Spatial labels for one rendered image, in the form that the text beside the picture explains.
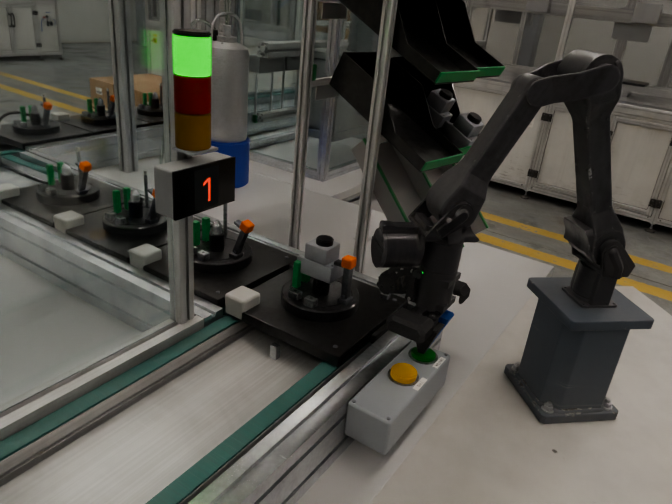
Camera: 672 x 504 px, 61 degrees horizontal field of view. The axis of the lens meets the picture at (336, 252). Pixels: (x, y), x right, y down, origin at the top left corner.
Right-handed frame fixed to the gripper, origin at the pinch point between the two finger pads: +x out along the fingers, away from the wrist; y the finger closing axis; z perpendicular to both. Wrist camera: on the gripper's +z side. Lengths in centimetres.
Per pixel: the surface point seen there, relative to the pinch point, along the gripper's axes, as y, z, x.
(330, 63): -87, 80, -26
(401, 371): 7.4, -0.1, 3.0
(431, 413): -0.2, -3.7, 14.1
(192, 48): 19, 32, -39
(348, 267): -0.6, 15.6, -6.0
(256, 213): -48, 75, 14
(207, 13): -81, 128, -36
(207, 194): 17.2, 30.6, -18.9
